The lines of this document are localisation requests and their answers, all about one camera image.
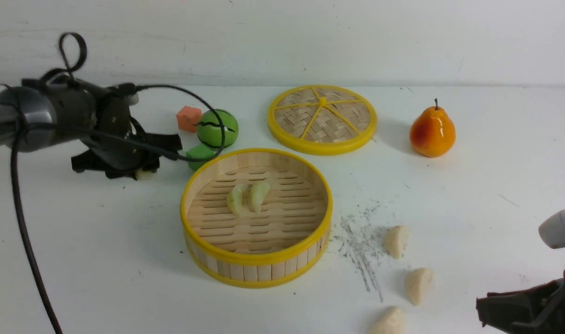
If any bamboo steamer tray yellow rim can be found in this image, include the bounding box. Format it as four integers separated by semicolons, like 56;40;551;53
180;148;333;289

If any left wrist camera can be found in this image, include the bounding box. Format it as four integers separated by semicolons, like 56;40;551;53
107;83;139;106

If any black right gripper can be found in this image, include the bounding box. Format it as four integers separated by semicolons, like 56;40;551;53
476;270;565;334

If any green toy watermelon ball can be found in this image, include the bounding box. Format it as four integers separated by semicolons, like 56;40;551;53
196;109;239;149

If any green foam cube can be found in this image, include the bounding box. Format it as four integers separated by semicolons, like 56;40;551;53
185;143;215;172

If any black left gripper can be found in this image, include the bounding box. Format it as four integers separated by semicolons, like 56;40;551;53
71;82;183;179

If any black left camera cable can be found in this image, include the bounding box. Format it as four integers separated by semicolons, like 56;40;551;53
0;32;226;334

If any green dumpling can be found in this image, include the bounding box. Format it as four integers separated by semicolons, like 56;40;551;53
134;169;157;180
226;184;248;216
250;180;270;213

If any woven steamer lid yellow rim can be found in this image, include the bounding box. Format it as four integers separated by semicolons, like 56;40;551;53
266;85;378;156

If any orange foam cube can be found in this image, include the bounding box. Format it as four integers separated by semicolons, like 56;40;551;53
176;105;203;133

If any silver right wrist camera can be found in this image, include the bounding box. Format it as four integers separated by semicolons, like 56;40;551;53
538;209;565;249

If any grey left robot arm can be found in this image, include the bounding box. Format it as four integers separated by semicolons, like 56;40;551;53
0;76;183;179

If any white dumpling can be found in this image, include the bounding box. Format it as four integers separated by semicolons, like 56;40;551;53
366;306;405;334
383;225;409;259
405;268;433;306

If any orange toy pear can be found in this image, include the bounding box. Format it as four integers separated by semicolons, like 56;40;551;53
409;98;457;158

